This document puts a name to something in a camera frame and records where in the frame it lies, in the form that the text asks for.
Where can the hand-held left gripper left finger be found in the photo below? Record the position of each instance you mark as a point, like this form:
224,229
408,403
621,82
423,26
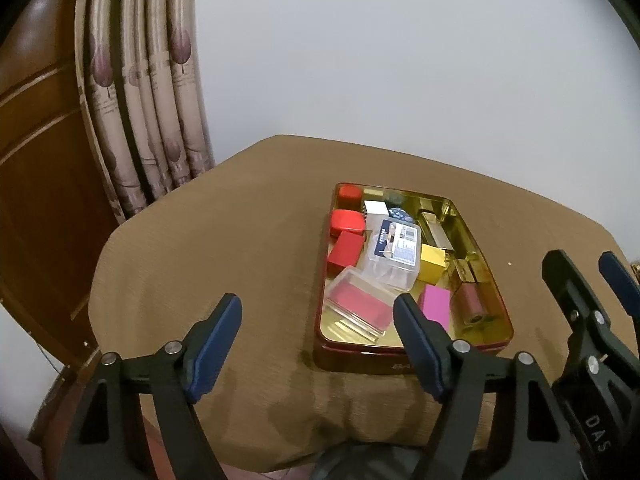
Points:
215,350

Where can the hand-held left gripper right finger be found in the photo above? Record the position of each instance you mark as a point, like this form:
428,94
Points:
422,345

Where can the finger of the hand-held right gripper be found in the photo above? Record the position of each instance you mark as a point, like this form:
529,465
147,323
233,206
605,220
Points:
620,275
567,280

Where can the pink rectangular block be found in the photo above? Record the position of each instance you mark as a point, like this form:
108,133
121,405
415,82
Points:
434,305

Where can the gold tin tray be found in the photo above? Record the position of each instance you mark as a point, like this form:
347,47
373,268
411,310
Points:
350,357

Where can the clear pink plastic box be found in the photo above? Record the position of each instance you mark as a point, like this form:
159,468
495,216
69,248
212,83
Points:
357,300

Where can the yellow block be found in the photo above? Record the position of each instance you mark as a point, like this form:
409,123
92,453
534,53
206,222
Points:
432,262

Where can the clear labelled plastic box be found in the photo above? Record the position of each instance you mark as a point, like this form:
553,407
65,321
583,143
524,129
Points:
395,242

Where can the gold metallic box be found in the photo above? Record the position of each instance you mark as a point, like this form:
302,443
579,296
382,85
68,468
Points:
434,230

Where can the brown tablecloth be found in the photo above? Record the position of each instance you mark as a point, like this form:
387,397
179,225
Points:
240,240

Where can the red rectangular block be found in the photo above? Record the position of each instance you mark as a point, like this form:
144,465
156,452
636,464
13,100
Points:
344,252

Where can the blue patterned small tin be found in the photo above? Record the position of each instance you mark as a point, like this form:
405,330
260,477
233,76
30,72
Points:
401,214

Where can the white cube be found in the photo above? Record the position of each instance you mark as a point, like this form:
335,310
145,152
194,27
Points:
376,207

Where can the red rounded case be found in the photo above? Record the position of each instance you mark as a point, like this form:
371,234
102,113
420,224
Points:
346,221

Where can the beige patterned curtain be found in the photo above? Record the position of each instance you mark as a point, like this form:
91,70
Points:
150,85

